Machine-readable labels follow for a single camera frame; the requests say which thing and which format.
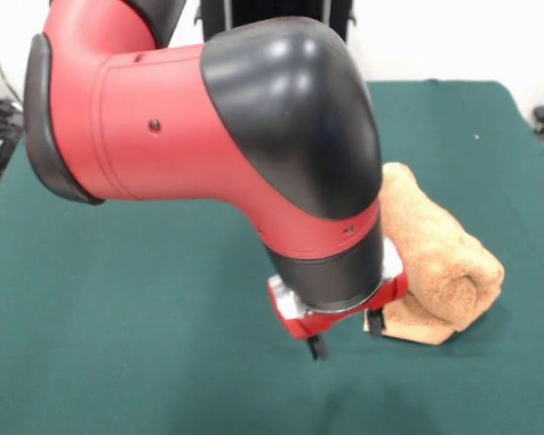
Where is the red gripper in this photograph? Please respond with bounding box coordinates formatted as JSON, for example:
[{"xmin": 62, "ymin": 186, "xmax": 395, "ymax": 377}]
[{"xmin": 267, "ymin": 238, "xmax": 411, "ymax": 362}]

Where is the tan terry towel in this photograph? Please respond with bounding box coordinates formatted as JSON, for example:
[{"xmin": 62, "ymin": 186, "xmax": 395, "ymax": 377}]
[{"xmin": 362, "ymin": 162, "xmax": 506, "ymax": 347}]

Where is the dark green table cloth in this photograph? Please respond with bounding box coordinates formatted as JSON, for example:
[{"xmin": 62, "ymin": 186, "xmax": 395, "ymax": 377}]
[{"xmin": 0, "ymin": 80, "xmax": 544, "ymax": 435}]

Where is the black equipment pile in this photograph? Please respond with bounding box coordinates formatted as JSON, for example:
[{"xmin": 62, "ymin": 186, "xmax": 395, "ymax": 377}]
[{"xmin": 0, "ymin": 97, "xmax": 31, "ymax": 188}]

